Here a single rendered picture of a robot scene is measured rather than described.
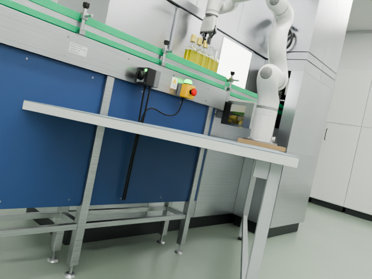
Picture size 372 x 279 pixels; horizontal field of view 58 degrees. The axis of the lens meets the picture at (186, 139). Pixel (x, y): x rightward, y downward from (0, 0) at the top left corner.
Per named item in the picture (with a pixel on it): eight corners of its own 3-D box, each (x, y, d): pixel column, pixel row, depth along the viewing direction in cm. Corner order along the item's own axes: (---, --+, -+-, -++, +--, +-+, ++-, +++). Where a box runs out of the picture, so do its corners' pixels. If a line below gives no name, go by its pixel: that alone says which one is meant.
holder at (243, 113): (228, 125, 235) (232, 104, 235) (262, 132, 217) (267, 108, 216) (213, 122, 223) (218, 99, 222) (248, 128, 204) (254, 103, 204)
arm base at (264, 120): (277, 145, 194) (283, 114, 193) (276, 145, 175) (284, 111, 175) (244, 138, 199) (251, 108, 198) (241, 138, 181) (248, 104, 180)
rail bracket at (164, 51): (162, 67, 171) (168, 41, 171) (172, 68, 166) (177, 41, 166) (156, 65, 168) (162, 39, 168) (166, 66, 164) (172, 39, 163)
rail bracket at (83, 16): (82, 37, 137) (89, 5, 137) (92, 36, 132) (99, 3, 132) (73, 34, 134) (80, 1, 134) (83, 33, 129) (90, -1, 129)
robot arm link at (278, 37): (258, 87, 185) (269, 92, 198) (280, 86, 178) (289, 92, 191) (268, -2, 186) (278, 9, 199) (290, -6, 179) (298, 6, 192)
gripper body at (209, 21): (201, 13, 212) (198, 31, 213) (214, 12, 205) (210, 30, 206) (208, 17, 218) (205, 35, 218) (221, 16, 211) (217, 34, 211)
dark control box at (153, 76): (146, 88, 164) (150, 71, 164) (158, 89, 159) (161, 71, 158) (134, 84, 158) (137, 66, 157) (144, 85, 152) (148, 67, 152)
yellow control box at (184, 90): (184, 99, 184) (186, 86, 184) (194, 100, 179) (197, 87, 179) (175, 96, 179) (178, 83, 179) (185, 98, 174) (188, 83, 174)
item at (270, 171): (242, 239, 263) (262, 150, 261) (239, 368, 114) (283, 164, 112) (231, 236, 265) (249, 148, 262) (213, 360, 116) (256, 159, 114)
